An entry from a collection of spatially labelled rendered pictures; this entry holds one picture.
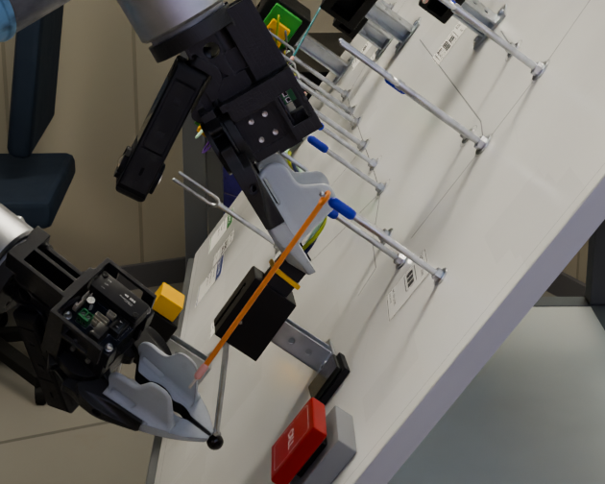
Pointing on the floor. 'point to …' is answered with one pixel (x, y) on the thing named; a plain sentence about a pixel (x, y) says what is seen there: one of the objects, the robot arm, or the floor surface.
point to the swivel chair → (27, 168)
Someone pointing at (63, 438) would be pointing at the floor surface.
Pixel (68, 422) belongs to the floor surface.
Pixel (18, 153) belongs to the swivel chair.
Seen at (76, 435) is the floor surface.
